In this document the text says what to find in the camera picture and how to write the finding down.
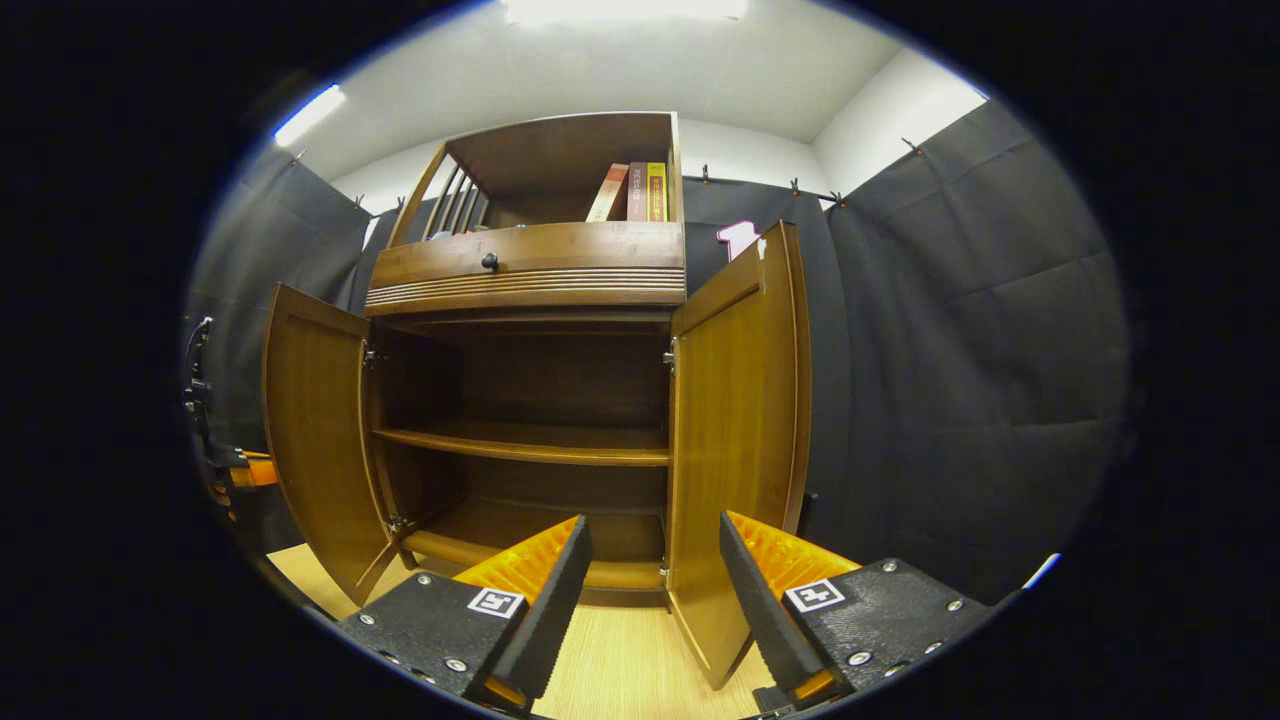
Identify narrow ceiling light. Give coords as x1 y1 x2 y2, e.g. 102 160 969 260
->
272 84 347 148

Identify wooden shoe cabinet door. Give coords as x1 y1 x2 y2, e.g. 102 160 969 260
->
665 220 819 691
262 283 416 606

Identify beige red book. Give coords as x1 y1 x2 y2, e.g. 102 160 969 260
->
585 164 631 223

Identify wide ceiling light panel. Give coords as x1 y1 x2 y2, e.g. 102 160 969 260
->
500 0 751 26

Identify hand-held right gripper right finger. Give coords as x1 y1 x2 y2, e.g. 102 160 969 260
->
720 510 996 711

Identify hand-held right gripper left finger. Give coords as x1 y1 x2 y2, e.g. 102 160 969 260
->
335 515 593 713

